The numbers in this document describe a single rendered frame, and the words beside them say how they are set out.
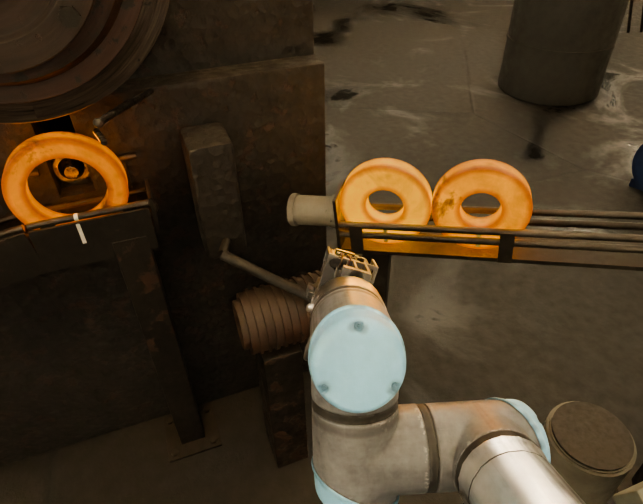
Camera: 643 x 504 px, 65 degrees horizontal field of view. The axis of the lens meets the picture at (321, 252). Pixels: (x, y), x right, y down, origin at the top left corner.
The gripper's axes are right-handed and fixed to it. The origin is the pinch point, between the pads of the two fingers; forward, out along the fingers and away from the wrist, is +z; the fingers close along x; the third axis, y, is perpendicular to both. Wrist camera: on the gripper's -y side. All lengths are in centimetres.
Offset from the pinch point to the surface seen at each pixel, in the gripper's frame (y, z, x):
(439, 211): 15.9, 2.5, -13.6
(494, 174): 23.8, -2.9, -18.2
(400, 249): 7.4, 6.6, -10.3
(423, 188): 18.7, 1.6, -9.6
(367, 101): 55, 231, -16
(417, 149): 34, 176, -42
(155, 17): 30.6, -3.7, 35.3
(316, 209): 9.8, 8.5, 5.6
